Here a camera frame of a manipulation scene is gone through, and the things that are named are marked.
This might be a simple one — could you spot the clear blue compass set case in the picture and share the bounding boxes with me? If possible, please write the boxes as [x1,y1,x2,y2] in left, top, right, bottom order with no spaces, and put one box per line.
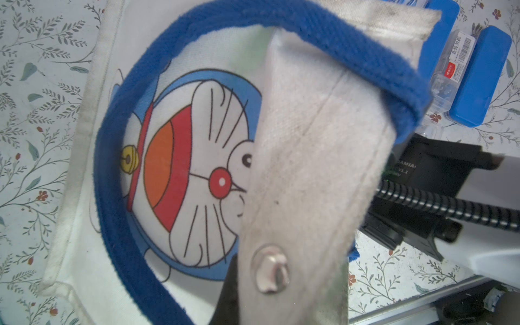
[415,29,475,139]

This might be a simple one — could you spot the white canvas bag blue handles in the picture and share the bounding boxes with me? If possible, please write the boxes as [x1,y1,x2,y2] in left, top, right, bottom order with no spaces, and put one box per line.
[39,1,441,324]

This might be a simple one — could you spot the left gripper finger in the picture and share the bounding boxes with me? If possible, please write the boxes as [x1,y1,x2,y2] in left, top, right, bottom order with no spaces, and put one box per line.
[209,255,240,325]

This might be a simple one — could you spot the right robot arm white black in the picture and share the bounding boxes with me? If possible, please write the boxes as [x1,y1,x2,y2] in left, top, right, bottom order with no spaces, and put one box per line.
[360,135,519,287]

